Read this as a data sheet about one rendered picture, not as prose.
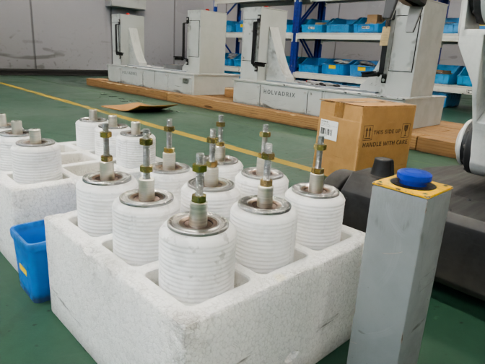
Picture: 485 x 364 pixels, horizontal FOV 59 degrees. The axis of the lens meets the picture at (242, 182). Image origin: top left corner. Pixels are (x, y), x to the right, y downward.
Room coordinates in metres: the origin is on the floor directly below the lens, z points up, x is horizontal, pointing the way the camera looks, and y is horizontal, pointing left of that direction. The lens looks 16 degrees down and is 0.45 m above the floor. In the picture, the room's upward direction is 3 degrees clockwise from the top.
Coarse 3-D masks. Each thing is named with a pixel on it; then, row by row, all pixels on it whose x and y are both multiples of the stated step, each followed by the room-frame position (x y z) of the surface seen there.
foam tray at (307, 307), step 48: (48, 240) 0.65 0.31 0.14; (96, 240) 0.58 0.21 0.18; (96, 288) 0.53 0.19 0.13; (144, 288) 0.46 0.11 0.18; (240, 288) 0.47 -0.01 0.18; (288, 288) 0.50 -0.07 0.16; (336, 288) 0.58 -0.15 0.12; (96, 336) 0.53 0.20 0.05; (144, 336) 0.44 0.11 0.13; (192, 336) 0.39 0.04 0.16; (240, 336) 0.44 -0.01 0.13; (288, 336) 0.51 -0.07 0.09; (336, 336) 0.60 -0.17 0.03
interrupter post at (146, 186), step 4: (140, 180) 0.57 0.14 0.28; (144, 180) 0.57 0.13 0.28; (148, 180) 0.57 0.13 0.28; (152, 180) 0.57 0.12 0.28; (140, 184) 0.57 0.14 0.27; (144, 184) 0.57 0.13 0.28; (148, 184) 0.57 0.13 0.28; (152, 184) 0.57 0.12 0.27; (140, 188) 0.57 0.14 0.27; (144, 188) 0.57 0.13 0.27; (148, 188) 0.57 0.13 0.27; (152, 188) 0.57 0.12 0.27; (140, 192) 0.57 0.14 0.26; (144, 192) 0.57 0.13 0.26; (148, 192) 0.57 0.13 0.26; (152, 192) 0.57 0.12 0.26; (140, 196) 0.57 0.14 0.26; (144, 196) 0.57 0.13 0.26; (148, 196) 0.57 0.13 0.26; (152, 196) 0.57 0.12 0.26; (144, 200) 0.57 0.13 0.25; (148, 200) 0.57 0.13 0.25
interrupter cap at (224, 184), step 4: (192, 180) 0.67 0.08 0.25; (220, 180) 0.68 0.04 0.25; (224, 180) 0.68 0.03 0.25; (228, 180) 0.68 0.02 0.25; (188, 184) 0.64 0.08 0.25; (192, 184) 0.65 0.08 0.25; (220, 184) 0.67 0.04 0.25; (224, 184) 0.66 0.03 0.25; (228, 184) 0.66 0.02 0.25; (232, 184) 0.66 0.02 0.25; (192, 188) 0.63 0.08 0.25; (204, 188) 0.62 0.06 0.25; (208, 188) 0.63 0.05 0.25; (212, 188) 0.63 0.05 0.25; (216, 188) 0.63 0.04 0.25; (220, 188) 0.63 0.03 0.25; (224, 188) 0.63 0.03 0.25; (228, 188) 0.64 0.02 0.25; (232, 188) 0.65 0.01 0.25
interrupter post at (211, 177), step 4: (208, 168) 0.65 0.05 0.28; (212, 168) 0.65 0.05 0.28; (216, 168) 0.65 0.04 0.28; (208, 172) 0.65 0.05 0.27; (212, 172) 0.65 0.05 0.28; (216, 172) 0.65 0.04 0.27; (204, 176) 0.66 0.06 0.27; (208, 176) 0.65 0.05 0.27; (212, 176) 0.65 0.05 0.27; (216, 176) 0.65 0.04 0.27; (204, 180) 0.66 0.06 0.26; (208, 180) 0.65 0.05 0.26; (212, 180) 0.65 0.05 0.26; (216, 180) 0.65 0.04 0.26; (204, 184) 0.66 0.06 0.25; (208, 184) 0.65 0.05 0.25; (212, 184) 0.65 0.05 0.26; (216, 184) 0.65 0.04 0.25
